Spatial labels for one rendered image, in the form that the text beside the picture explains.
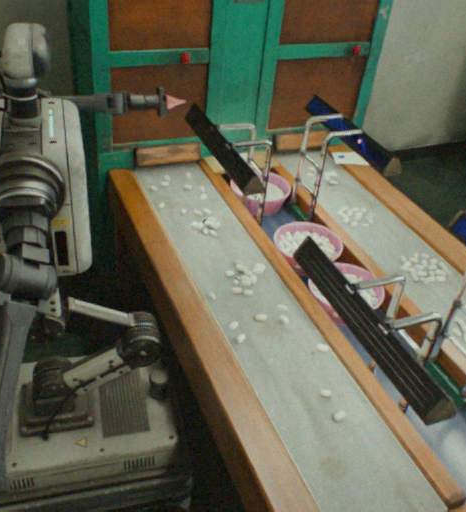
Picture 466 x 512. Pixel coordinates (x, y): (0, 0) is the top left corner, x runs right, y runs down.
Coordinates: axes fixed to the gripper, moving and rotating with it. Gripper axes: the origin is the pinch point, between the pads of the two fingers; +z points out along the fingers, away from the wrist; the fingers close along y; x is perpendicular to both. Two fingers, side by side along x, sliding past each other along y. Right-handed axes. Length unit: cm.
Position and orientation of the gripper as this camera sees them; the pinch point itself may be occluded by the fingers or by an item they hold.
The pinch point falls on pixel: (182, 101)
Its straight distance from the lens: 221.2
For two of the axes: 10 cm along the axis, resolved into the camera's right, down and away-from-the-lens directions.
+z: 9.5, -1.0, 3.0
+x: 3.1, 2.9, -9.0
